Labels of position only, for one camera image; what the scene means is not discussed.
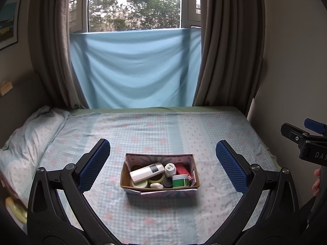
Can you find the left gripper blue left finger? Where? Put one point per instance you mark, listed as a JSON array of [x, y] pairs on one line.
[[58, 212]]

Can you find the left brown curtain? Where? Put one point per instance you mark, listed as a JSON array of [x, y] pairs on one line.
[[49, 47]]

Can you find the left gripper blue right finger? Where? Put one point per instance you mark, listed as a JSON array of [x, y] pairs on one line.
[[265, 212]]

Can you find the light blue hanging cloth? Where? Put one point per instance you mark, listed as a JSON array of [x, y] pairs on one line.
[[138, 68]]

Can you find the yellow tape roll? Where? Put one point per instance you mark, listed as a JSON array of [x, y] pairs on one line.
[[157, 178]]

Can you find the green label white jar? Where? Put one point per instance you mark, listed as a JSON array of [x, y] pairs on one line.
[[181, 180]]

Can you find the brown curtain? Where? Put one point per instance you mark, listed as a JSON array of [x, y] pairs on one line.
[[49, 47], [232, 45]]

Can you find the checkered floral bed sheet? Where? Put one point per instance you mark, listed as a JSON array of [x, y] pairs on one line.
[[168, 220]]

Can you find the wooden headboard shelf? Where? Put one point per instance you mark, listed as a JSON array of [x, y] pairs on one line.
[[5, 88]]

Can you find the white remote control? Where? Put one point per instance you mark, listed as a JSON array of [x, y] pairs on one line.
[[147, 172]]

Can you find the window with frame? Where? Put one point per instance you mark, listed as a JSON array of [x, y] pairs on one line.
[[123, 15]]

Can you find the framed wall picture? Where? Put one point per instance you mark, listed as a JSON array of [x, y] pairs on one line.
[[9, 23]]

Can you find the black lid small jar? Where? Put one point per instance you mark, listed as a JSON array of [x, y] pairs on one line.
[[167, 183]]

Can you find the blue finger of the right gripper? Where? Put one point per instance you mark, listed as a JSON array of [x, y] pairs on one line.
[[295, 134], [317, 127]]

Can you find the pillow in floral case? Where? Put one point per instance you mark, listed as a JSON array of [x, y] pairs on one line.
[[22, 152]]

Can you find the right brown curtain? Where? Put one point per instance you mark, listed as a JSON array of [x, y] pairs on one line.
[[232, 45]]

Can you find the white pill bottle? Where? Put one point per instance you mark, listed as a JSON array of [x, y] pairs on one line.
[[170, 170]]

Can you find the red small box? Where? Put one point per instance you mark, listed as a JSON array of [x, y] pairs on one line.
[[182, 170]]

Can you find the white earbuds case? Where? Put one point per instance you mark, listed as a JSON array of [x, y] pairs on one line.
[[156, 186]]

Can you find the cardboard box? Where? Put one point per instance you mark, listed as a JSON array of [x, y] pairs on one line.
[[136, 161]]

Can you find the person right hand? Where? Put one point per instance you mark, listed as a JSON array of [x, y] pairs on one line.
[[316, 185]]

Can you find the green mattress cover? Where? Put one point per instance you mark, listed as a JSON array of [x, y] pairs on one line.
[[153, 110]]

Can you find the pale green lid jar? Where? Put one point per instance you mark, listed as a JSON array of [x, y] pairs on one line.
[[141, 185]]

